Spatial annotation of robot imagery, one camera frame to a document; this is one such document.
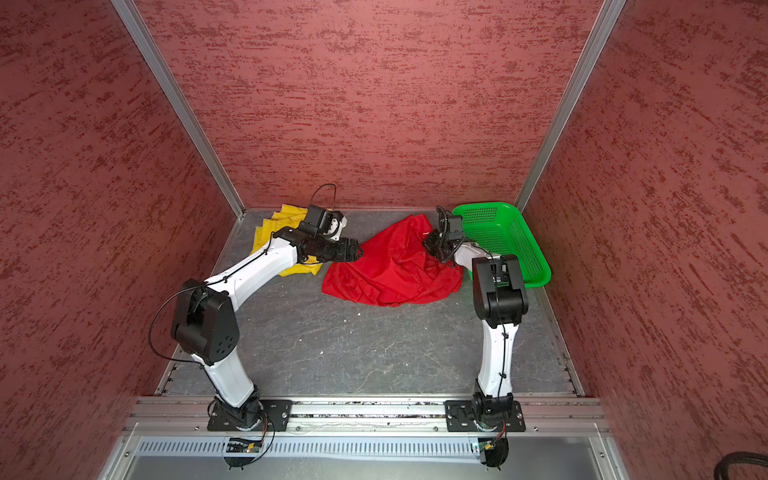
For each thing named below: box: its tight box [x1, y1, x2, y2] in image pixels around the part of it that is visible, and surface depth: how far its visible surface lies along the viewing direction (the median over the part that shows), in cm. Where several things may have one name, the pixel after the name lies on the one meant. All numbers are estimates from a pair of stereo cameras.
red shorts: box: [322, 214, 464, 307], surface depth 97 cm
